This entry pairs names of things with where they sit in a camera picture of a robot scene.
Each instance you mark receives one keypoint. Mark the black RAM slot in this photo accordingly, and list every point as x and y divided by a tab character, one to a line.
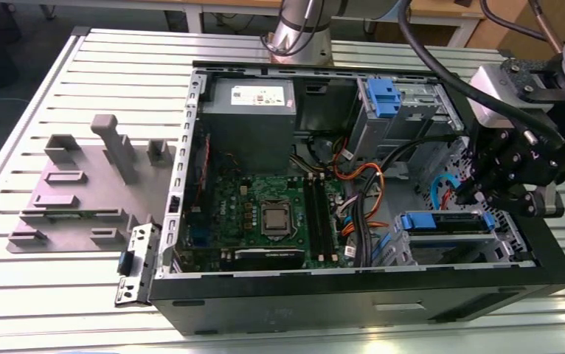
326	217
314	217

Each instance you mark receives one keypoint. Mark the grey parts rack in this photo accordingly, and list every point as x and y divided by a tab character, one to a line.
91	184

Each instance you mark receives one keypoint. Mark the black CPU socket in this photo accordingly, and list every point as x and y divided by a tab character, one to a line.
275	203

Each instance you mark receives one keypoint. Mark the metal expansion slot bracket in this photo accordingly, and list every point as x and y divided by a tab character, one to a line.
139	250

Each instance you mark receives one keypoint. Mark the grey power supply unit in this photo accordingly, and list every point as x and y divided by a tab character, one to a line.
247	140

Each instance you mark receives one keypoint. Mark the black graphics card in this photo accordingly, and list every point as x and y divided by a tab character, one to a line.
267	258

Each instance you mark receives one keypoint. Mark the wooden desk white frame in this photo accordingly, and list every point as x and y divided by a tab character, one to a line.
449	14

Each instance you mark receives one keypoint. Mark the metal optical drive cage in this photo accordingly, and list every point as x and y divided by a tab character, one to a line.
401	129

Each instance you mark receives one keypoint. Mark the metal disk bay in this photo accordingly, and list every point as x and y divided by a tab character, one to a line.
460	239

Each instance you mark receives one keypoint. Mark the green motherboard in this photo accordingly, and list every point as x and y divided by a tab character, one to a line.
233	191

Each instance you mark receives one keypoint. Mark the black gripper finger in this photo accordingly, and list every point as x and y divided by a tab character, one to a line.
513	199
481	158

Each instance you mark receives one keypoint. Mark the silver CPU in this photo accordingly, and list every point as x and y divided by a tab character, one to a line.
277	220

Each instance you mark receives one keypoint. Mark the large silver camera box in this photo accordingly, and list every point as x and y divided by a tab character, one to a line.
489	79

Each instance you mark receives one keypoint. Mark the hard disk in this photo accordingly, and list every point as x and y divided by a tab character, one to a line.
417	221

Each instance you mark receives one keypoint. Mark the black open PC case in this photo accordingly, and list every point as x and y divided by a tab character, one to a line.
311	306

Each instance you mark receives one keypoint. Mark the blue plastic drive latch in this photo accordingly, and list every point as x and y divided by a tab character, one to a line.
384	96

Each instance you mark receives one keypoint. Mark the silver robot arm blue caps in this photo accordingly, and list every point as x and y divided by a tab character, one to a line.
302	44

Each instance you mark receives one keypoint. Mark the green RAM stick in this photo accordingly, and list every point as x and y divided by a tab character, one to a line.
68	216

